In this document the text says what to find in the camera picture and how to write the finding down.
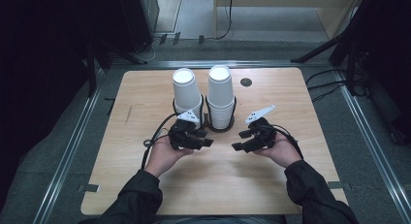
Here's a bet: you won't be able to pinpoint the dark equipment cabinet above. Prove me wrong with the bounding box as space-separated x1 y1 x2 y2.
117 0 161 55

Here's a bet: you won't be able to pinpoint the black tripod stand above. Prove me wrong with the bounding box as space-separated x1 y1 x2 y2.
290 0 411 97

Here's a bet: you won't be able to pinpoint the black hanging cable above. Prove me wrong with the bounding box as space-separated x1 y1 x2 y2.
214 0 235 41

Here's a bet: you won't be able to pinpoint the right hand-held gripper cable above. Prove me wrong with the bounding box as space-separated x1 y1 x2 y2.
270 123 305 160

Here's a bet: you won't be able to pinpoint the person's right hand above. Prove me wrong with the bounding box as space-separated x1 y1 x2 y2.
253 132 303 169

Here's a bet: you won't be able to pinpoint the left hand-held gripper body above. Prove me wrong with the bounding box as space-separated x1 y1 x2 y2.
168 110 208 151

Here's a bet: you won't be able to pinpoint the metal floor rail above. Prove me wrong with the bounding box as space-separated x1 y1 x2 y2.
109 59 332 70
332 68 411 224
31 68 110 224

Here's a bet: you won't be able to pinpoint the dark metal stand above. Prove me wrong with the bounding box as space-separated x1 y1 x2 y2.
84 43 112 98

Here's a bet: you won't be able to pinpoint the person's left hand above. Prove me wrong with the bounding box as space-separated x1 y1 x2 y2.
143 135 195 178

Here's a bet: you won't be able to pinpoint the grey tape strip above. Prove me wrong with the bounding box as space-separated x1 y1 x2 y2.
77 183 102 194
327 180 352 191

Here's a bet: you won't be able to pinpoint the black double cup holder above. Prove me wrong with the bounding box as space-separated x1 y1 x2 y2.
172 93 237 134

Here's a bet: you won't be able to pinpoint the black floor cables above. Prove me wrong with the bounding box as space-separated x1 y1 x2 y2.
304 68 348 103

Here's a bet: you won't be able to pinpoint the white floor cable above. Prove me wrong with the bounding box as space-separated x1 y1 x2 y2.
137 35 163 63

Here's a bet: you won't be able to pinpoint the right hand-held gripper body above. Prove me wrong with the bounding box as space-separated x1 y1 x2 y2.
242 104 278 154

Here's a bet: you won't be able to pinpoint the stack of white paper cups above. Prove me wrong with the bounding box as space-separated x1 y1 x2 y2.
172 67 205 127
205 64 237 131

